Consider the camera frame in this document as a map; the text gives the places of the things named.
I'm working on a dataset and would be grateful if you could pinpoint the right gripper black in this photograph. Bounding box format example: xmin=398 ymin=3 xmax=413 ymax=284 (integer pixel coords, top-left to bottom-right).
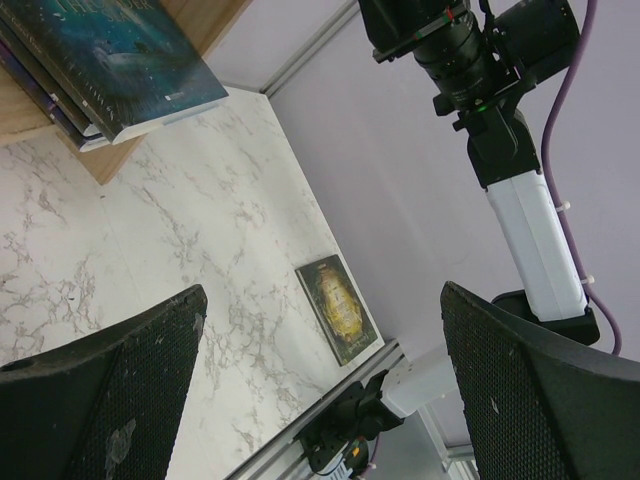
xmin=359 ymin=0 xmax=497 ymax=108

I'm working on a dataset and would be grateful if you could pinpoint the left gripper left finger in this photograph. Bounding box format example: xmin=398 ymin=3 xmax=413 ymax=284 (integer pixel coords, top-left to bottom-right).
xmin=1 ymin=284 xmax=208 ymax=479

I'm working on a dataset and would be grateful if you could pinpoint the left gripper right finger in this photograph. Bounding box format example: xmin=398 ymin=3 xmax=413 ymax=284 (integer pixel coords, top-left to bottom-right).
xmin=440 ymin=281 xmax=639 ymax=479

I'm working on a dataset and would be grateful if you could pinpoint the dark green gold book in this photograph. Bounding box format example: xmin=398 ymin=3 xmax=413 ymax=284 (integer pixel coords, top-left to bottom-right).
xmin=295 ymin=254 xmax=379 ymax=366

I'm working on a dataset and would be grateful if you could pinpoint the Robinson Crusoe purple book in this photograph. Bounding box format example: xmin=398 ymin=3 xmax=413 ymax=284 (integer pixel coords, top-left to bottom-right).
xmin=1 ymin=43 xmax=110 ymax=153

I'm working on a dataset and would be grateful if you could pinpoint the teal underwater cover book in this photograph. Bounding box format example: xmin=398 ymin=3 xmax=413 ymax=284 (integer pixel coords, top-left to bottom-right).
xmin=1 ymin=1 xmax=228 ymax=145

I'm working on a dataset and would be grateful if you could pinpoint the Wuthering Heights blue book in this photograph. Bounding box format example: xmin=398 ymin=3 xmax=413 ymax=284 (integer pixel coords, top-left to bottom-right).
xmin=1 ymin=21 xmax=110 ymax=153

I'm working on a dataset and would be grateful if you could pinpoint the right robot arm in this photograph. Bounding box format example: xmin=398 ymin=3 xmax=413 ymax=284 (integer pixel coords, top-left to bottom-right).
xmin=360 ymin=1 xmax=600 ymax=345

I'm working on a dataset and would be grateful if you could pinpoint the wooden two-tier shelf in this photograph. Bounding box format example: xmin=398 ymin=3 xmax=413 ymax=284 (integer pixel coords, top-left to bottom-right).
xmin=0 ymin=0 xmax=251 ymax=187

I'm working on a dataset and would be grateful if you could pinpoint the aluminium rail beam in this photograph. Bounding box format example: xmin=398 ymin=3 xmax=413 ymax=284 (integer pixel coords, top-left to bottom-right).
xmin=227 ymin=340 xmax=404 ymax=479

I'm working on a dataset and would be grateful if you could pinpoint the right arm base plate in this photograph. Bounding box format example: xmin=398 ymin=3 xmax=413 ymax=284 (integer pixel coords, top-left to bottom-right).
xmin=296 ymin=370 xmax=404 ymax=479

